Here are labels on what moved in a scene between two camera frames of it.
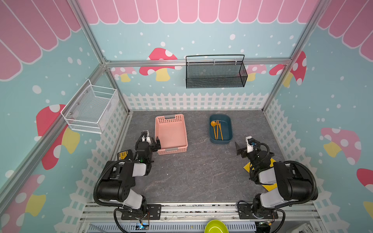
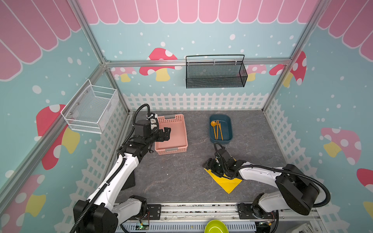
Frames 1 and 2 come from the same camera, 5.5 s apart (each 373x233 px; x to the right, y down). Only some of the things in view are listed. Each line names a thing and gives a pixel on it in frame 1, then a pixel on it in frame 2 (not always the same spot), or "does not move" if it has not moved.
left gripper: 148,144 → 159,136
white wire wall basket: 91,109 does not move
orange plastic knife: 222,138 does not move
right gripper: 243,150 → 214,166
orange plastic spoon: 213,124 does not move
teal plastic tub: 226,122 does not move
